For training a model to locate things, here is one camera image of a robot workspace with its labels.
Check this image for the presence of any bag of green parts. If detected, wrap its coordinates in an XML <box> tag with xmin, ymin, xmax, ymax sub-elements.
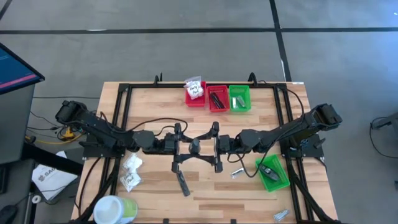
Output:
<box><xmin>230</xmin><ymin>167</ymin><xmax>246</xmax><ymax>179</ymax></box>

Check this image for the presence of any black metal table frame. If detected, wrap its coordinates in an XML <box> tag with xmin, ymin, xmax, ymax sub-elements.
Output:
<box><xmin>71</xmin><ymin>73</ymin><xmax>343</xmax><ymax>224</ymax></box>

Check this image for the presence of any grey cabinet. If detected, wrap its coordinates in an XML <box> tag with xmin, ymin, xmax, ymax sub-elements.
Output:
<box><xmin>0</xmin><ymin>83</ymin><xmax>35</xmax><ymax>165</ymax></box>

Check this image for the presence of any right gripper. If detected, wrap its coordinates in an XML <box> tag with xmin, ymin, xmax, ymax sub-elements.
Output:
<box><xmin>197</xmin><ymin>121</ymin><xmax>241</xmax><ymax>174</ymax></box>

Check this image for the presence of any black computer mouse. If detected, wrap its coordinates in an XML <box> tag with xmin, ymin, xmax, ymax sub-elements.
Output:
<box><xmin>0</xmin><ymin>204</ymin><xmax>19</xmax><ymax>224</ymax></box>

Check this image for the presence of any green plastic basket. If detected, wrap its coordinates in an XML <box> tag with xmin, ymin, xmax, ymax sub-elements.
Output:
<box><xmin>254</xmin><ymin>154</ymin><xmax>291</xmax><ymax>193</ymax></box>
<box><xmin>228</xmin><ymin>84</ymin><xmax>252</xmax><ymax>113</ymax></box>

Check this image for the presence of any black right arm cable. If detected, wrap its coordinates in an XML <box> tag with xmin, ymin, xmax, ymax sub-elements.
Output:
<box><xmin>257</xmin><ymin>80</ymin><xmax>307</xmax><ymax>125</ymax></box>

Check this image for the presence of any black comb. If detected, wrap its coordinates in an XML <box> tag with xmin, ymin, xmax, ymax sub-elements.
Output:
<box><xmin>175</xmin><ymin>170</ymin><xmax>191</xmax><ymax>197</ymax></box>
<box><xmin>210</xmin><ymin>92</ymin><xmax>220</xmax><ymax>110</ymax></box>
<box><xmin>213</xmin><ymin>92</ymin><xmax>227</xmax><ymax>110</ymax></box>

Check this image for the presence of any black floor stand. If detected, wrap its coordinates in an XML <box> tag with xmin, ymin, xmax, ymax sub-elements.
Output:
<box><xmin>371</xmin><ymin>112</ymin><xmax>398</xmax><ymax>130</ymax></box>

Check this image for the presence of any yellow floor cable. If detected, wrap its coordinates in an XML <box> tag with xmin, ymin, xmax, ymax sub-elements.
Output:
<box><xmin>26</xmin><ymin>124</ymin><xmax>83</xmax><ymax>146</ymax></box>

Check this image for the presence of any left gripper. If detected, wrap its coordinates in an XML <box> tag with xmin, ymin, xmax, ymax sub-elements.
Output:
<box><xmin>154</xmin><ymin>123</ymin><xmax>201</xmax><ymax>174</ymax></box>

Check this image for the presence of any white printed paper sheet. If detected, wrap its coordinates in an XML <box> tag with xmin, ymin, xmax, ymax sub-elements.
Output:
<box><xmin>31</xmin><ymin>151</ymin><xmax>79</xmax><ymax>202</ymax></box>

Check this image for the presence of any black looped floor cable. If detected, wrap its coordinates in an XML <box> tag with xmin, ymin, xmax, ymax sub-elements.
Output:
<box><xmin>369</xmin><ymin>116</ymin><xmax>398</xmax><ymax>159</ymax></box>

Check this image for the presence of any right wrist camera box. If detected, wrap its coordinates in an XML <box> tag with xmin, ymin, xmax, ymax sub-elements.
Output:
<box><xmin>219</xmin><ymin>134</ymin><xmax>231</xmax><ymax>154</ymax></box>

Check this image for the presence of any computer monitor with blue screen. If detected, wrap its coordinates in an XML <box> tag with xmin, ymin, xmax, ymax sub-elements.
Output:
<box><xmin>0</xmin><ymin>42</ymin><xmax>46</xmax><ymax>95</ymax></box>

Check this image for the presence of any clear bag with silver items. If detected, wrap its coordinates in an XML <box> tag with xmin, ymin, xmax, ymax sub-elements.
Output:
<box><xmin>272</xmin><ymin>208</ymin><xmax>290</xmax><ymax>223</ymax></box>

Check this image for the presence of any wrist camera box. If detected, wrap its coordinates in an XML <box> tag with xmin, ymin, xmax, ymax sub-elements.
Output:
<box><xmin>219</xmin><ymin>134</ymin><xmax>231</xmax><ymax>154</ymax></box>
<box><xmin>164</xmin><ymin>133</ymin><xmax>177</xmax><ymax>154</ymax></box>

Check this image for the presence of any red plastic basket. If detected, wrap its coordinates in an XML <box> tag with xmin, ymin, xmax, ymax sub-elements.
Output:
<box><xmin>206</xmin><ymin>84</ymin><xmax>231</xmax><ymax>113</ymax></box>
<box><xmin>185</xmin><ymin>81</ymin><xmax>208</xmax><ymax>108</ymax></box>

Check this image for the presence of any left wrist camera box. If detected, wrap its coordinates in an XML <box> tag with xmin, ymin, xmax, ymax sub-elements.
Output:
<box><xmin>164</xmin><ymin>133</ymin><xmax>177</xmax><ymax>154</ymax></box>

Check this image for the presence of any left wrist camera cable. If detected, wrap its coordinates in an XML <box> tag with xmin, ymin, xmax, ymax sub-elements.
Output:
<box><xmin>123</xmin><ymin>117</ymin><xmax>189</xmax><ymax>139</ymax></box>

